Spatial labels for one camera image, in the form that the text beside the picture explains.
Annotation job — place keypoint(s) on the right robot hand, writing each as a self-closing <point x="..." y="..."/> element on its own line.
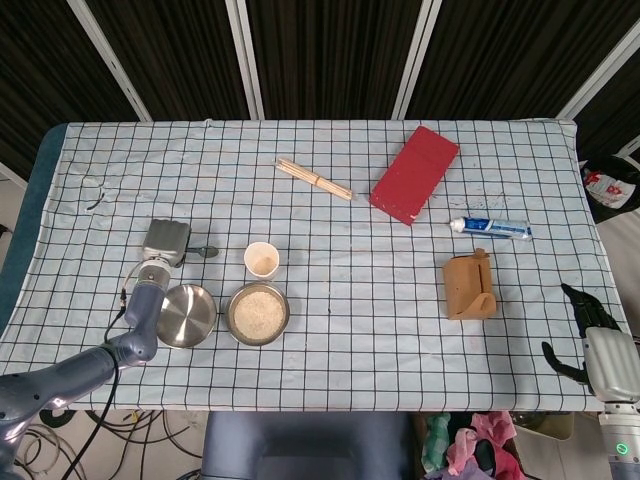
<point x="612" y="365"/>

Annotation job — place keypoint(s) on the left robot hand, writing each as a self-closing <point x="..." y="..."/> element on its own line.
<point x="165" y="242"/>

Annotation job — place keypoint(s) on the metal spoon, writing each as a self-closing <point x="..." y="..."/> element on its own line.
<point x="205" y="251"/>

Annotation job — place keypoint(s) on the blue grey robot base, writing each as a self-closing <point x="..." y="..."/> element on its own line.
<point x="305" y="445"/>

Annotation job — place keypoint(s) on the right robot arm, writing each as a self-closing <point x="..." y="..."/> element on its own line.
<point x="622" y="445"/>

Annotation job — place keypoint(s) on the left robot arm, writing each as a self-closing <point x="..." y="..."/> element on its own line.
<point x="75" y="370"/>

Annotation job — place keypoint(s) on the empty metal bowl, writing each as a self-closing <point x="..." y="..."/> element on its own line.
<point x="192" y="316"/>

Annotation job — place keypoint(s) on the white paper cup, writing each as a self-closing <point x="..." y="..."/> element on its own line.
<point x="261" y="262"/>

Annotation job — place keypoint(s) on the metal bowl holding rice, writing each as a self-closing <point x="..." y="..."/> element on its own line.
<point x="232" y="320"/>

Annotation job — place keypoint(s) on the teal table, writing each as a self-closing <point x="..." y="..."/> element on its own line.
<point x="30" y="200"/>

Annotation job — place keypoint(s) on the pink cloth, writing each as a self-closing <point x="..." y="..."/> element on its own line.
<point x="492" y="450"/>

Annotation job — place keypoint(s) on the bundle of wooden sticks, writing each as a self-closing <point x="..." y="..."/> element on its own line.
<point x="312" y="179"/>

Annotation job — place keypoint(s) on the brown paper box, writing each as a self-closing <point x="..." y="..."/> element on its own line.
<point x="462" y="285"/>

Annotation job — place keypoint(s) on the black bag with red print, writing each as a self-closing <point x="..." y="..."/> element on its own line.
<point x="612" y="187"/>

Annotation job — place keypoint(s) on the blue white toothpaste tube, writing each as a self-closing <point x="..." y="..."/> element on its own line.
<point x="495" y="228"/>

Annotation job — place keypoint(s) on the green cloth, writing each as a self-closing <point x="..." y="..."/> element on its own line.
<point x="435" y="440"/>

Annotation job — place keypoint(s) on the checked light blue tablecloth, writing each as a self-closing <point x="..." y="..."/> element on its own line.
<point x="350" y="310"/>

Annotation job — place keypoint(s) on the red brick block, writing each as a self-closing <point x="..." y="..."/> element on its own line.
<point x="412" y="175"/>

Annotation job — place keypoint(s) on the white partition frame post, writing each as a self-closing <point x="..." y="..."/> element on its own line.
<point x="107" y="60"/>
<point x="415" y="60"/>
<point x="600" y="70"/>
<point x="245" y="60"/>

